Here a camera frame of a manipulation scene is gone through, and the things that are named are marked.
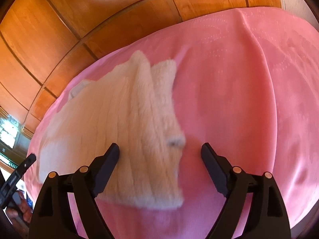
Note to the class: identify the dark framed window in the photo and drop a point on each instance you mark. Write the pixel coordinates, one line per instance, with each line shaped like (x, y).
(14, 143)

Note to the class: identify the pink bed sheet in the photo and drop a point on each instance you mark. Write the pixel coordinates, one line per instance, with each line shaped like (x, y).
(247, 83)

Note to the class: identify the person's left hand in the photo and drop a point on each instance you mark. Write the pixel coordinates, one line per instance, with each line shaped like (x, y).
(21, 210)

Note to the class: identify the wooden panelled headboard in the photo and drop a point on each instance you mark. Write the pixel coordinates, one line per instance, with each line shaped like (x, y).
(45, 43)

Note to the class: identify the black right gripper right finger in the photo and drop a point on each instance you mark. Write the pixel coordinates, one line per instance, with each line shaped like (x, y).
(267, 215)

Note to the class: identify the cream knitted sweater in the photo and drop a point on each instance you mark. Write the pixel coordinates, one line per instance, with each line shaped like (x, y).
(130, 106)

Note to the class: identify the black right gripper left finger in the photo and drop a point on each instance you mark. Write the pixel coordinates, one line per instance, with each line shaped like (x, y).
(62, 197)

